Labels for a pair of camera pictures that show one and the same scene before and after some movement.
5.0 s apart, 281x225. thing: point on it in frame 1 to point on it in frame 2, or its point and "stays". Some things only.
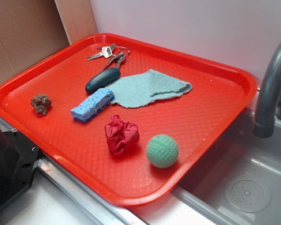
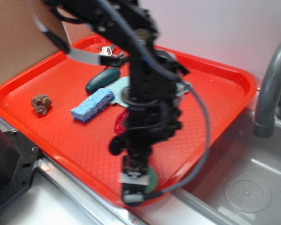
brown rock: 40,103 stays
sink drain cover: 248,196 stays
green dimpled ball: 162,151 to 153,180
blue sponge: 99,99 stays
